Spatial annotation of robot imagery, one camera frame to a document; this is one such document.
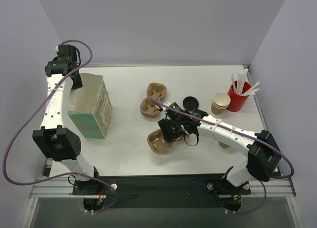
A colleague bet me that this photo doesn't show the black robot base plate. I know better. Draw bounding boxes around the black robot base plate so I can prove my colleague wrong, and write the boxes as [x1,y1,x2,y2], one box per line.
[72,173,251,208]

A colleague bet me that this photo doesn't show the white wrapped straws bundle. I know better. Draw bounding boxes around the white wrapped straws bundle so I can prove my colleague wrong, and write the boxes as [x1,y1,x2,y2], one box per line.
[231,68,261,96]

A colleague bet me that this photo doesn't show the red straw holder cup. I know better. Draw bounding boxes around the red straw holder cup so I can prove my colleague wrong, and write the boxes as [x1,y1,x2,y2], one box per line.
[227,86,249,112]

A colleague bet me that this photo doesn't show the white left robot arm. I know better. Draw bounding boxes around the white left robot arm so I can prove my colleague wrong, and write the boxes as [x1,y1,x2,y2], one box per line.
[32,43,102,194]

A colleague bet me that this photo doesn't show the stack of paper cups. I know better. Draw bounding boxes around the stack of paper cups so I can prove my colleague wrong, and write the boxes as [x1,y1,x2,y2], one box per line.
[211,93,231,114]

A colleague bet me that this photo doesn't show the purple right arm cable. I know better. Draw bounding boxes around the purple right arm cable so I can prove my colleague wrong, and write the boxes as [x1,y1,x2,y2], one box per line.
[149,96,295,215]

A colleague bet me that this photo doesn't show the single brown pulp carrier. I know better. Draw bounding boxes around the single brown pulp carrier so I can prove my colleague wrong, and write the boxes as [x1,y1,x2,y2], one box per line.
[147,129,190,154]

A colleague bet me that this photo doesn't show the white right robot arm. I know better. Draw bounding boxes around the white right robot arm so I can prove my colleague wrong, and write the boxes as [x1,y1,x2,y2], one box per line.
[156,102,281,187]

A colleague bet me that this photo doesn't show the brown pulp cup carrier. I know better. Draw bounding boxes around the brown pulp cup carrier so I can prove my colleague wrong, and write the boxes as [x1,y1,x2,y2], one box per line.
[140,82,167,118]

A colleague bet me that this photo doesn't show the green paper takeout bag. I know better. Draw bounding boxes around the green paper takeout bag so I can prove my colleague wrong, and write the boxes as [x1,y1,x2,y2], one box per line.
[68,73,112,139]

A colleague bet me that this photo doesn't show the brown paper coffee cup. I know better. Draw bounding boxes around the brown paper coffee cup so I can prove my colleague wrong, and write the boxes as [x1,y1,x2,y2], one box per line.
[218,141,230,149]

